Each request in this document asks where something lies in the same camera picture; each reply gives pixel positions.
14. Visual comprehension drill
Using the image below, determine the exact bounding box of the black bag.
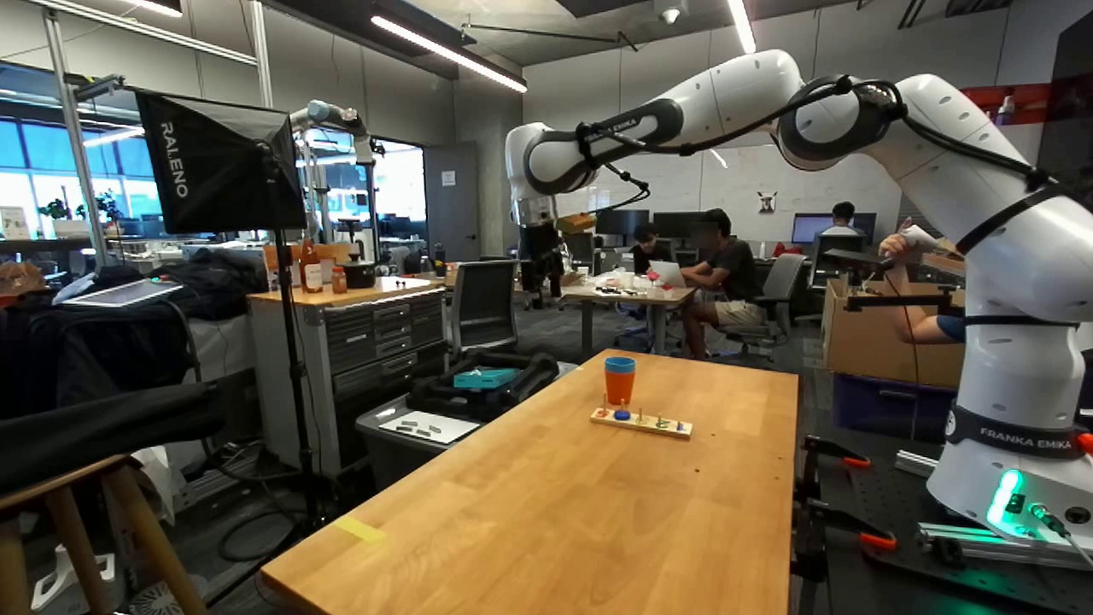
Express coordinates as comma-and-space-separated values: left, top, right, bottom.
406, 350, 564, 428

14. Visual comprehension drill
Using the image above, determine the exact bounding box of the cardboard box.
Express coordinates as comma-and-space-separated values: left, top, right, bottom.
822, 272, 971, 398

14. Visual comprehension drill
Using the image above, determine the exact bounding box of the red bottle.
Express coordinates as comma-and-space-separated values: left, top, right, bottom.
299, 238, 329, 299

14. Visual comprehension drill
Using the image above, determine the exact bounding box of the black clamp orange handle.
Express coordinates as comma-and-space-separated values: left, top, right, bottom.
793, 497, 905, 574
798, 433, 877, 479

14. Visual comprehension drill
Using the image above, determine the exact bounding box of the orange plastic cup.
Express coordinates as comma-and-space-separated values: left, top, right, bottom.
605, 368, 640, 409

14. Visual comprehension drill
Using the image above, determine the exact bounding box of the aluminium rail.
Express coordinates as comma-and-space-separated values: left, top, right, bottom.
915, 518, 1089, 572
893, 448, 944, 479

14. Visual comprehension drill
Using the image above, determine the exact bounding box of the wooden stool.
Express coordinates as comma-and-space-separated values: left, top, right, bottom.
0, 451, 211, 615

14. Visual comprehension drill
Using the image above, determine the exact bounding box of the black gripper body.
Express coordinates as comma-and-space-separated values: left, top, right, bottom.
519, 214, 570, 280

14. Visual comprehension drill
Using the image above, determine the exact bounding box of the black softbox light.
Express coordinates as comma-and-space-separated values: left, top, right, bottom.
132, 90, 311, 238

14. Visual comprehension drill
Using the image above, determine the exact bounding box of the teal case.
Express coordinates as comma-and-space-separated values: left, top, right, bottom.
450, 366, 525, 398

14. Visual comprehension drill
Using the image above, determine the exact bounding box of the blue storage bin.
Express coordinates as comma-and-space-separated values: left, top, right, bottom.
830, 373, 956, 448

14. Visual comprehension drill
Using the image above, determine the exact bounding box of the person behind robot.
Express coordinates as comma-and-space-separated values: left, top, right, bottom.
877, 223, 971, 350

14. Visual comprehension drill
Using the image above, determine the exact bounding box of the grey swivel chair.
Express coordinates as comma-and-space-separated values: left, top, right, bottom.
753, 251, 810, 341

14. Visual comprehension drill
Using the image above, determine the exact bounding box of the yellow tape strip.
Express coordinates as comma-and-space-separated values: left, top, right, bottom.
334, 515, 391, 548

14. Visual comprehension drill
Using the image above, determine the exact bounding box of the grey drawer tool cabinet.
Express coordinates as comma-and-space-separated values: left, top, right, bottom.
247, 272, 450, 479

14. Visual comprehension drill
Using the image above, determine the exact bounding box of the black light stand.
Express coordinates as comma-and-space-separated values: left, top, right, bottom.
270, 227, 329, 492

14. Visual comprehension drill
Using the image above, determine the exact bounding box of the seated person black shirt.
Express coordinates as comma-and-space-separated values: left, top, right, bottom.
678, 206, 767, 361

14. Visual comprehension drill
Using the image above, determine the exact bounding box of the wooden number puzzle board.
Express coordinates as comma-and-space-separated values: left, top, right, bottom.
587, 403, 697, 443

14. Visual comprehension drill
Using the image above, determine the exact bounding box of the grey plastic box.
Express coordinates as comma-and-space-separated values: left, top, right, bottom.
351, 393, 484, 492

